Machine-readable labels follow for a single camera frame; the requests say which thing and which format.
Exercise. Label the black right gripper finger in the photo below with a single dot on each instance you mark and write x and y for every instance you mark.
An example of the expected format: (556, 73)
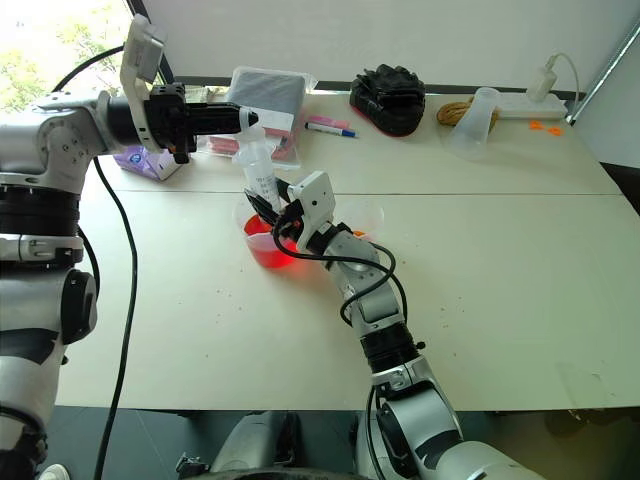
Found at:
(260, 207)
(283, 192)

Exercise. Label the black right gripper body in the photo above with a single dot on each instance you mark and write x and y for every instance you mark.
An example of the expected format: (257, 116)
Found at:
(289, 222)

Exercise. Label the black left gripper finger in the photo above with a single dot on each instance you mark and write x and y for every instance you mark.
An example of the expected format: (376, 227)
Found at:
(215, 111)
(215, 127)

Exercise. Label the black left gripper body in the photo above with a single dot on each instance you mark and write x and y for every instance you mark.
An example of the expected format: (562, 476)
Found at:
(167, 120)

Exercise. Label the clear plastic bottle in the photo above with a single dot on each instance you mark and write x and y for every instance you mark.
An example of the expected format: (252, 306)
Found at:
(257, 170)

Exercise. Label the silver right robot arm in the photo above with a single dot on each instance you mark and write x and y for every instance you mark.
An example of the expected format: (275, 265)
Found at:
(415, 420)

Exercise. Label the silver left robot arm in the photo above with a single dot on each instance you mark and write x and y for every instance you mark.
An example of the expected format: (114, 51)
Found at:
(50, 135)

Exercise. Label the clear cup with red liquid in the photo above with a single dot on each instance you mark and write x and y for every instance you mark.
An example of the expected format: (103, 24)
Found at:
(270, 252)

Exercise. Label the red packet in clear bag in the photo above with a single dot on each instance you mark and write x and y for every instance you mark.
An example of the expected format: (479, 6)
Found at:
(222, 145)

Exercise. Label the purple tissue pack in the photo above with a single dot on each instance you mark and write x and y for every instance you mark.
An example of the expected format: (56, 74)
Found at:
(150, 162)

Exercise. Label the clear bag with grey pad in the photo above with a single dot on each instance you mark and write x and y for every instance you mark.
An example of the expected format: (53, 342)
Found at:
(270, 92)

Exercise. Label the blue capped white marker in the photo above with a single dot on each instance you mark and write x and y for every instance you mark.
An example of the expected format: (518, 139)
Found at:
(330, 130)

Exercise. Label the pink plastic strip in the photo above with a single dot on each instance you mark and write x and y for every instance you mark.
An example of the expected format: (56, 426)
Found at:
(327, 120)

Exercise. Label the black and red glove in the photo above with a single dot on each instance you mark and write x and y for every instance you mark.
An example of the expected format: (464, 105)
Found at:
(387, 100)

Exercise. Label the clear plastic beaker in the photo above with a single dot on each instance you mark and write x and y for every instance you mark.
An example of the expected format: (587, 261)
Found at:
(472, 127)

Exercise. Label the grey rounded body shell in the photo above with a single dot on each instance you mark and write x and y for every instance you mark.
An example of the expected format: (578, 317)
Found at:
(240, 445)

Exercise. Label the white power strip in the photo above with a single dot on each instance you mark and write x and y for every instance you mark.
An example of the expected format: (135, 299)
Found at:
(530, 107)

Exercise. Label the small orange plastic piece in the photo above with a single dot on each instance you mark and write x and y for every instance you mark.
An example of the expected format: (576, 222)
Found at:
(536, 125)
(555, 131)

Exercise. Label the grey metal pole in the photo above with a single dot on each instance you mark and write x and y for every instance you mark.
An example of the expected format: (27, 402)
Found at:
(607, 75)

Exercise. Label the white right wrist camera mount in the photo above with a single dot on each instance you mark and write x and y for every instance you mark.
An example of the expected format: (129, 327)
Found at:
(312, 200)

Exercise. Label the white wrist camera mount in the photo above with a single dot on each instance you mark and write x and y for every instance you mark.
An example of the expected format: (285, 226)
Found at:
(142, 55)
(312, 200)

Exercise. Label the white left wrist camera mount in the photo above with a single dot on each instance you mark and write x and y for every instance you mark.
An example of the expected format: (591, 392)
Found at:
(142, 55)

